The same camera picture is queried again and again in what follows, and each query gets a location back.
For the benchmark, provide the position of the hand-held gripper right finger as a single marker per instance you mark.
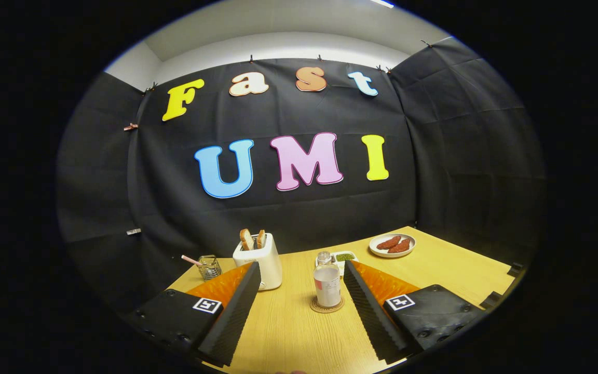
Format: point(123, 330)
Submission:
point(369, 311)

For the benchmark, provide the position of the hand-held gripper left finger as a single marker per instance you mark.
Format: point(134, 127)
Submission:
point(236, 322)

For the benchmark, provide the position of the clear juice bottle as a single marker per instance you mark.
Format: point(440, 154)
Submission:
point(327, 285)

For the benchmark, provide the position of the round brown coaster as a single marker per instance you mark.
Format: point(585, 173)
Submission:
point(317, 308)

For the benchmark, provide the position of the white divided condiment dish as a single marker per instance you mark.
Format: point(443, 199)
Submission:
point(345, 257)

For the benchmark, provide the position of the white toaster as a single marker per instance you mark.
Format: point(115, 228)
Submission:
point(262, 267)

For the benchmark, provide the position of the white round plate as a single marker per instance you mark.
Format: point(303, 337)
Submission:
point(392, 254)

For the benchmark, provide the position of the red sausage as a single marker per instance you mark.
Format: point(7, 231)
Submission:
point(401, 246)
point(388, 242)

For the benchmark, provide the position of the pink striped straw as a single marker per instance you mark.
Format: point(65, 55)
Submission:
point(191, 259)

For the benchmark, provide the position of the toast slice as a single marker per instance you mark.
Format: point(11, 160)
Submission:
point(247, 239)
point(260, 239)

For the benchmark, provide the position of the wooden table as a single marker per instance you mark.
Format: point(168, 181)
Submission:
point(449, 275)

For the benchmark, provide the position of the black table edge clamp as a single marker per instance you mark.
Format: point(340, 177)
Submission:
point(515, 269)
point(491, 299)

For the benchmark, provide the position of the white clip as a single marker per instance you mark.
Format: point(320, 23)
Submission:
point(133, 231)

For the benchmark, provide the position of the black backdrop cloth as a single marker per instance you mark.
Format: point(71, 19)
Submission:
point(288, 114)

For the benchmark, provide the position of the pink clip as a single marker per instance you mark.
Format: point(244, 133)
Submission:
point(131, 127)

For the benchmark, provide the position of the ceiling light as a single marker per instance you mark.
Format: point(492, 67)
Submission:
point(382, 3)

